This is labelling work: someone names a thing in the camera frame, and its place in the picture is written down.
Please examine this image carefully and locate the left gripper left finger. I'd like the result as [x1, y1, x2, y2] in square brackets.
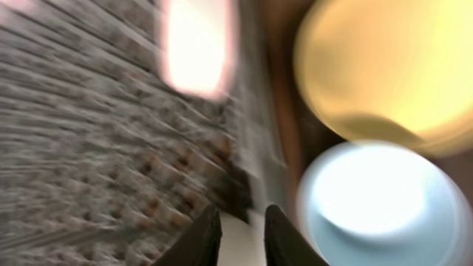
[152, 205, 222, 266]

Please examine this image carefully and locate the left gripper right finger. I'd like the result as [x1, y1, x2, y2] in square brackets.
[264, 205, 329, 266]

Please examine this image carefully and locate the light blue bowl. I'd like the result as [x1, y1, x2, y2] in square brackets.
[296, 141, 472, 266]

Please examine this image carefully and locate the pink white bowl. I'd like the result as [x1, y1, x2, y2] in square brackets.
[154, 0, 239, 101]

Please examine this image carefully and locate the white cup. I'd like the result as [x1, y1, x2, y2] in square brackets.
[217, 211, 266, 266]

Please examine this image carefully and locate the grey plastic dishwasher rack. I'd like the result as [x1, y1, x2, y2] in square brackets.
[1, 0, 286, 265]

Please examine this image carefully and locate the brown serving tray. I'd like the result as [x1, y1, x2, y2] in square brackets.
[264, 0, 473, 208]

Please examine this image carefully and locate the yellow plate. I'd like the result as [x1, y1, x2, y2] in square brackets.
[293, 0, 472, 157]

